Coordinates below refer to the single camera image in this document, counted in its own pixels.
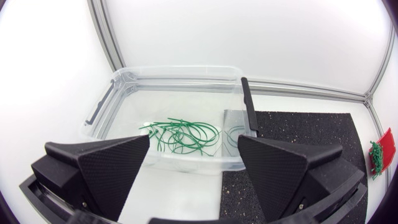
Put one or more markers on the clear plastic bin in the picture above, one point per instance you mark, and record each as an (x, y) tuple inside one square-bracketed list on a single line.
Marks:
[(161, 118)]

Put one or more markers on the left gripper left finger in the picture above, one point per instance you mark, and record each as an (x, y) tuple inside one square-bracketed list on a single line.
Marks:
[(105, 174)]

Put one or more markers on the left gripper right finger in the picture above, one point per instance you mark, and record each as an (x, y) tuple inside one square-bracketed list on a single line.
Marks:
[(280, 177)]

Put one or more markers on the black speckled mat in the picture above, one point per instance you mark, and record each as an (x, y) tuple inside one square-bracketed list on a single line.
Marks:
[(308, 133)]

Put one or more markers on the red plastic box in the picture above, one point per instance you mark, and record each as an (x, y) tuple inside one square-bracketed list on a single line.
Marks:
[(387, 149)]

